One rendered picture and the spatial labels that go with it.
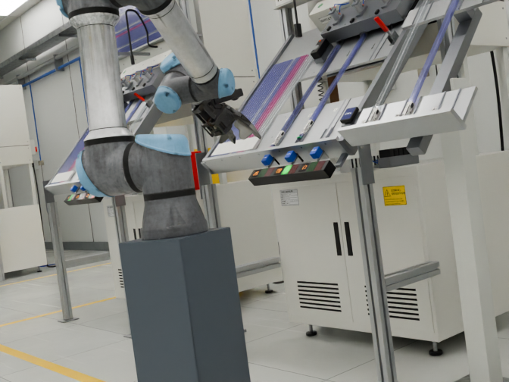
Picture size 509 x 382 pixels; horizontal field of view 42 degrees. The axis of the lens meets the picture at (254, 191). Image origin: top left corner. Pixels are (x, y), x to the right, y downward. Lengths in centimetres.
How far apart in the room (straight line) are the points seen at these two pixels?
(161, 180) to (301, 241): 116
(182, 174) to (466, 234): 76
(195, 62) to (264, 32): 341
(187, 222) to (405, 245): 95
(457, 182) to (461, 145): 10
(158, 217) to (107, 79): 34
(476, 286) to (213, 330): 71
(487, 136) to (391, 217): 177
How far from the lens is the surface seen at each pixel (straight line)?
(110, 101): 155
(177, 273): 140
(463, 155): 178
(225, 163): 231
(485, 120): 391
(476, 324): 185
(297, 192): 250
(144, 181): 148
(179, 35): 165
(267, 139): 221
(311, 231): 247
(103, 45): 157
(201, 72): 174
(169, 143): 145
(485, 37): 256
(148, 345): 151
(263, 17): 513
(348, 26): 236
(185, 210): 145
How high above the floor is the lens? 67
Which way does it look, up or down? 2 degrees down
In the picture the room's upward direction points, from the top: 8 degrees counter-clockwise
